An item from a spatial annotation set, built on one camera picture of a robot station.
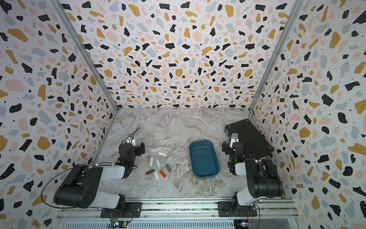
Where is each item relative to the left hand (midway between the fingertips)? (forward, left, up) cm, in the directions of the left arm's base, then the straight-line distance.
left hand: (135, 142), depth 92 cm
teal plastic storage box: (-11, -45, -8) cm, 47 cm away
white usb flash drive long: (-19, -15, -8) cm, 25 cm away
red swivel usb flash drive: (-17, -11, -8) cm, 21 cm away
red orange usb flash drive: (-18, -18, -9) cm, 27 cm away
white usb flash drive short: (-5, -17, -8) cm, 19 cm away
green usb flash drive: (-11, -11, -7) cm, 17 cm away
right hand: (0, -65, -1) cm, 65 cm away
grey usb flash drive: (-14, -22, -9) cm, 27 cm away
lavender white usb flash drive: (-11, -15, -7) cm, 20 cm away
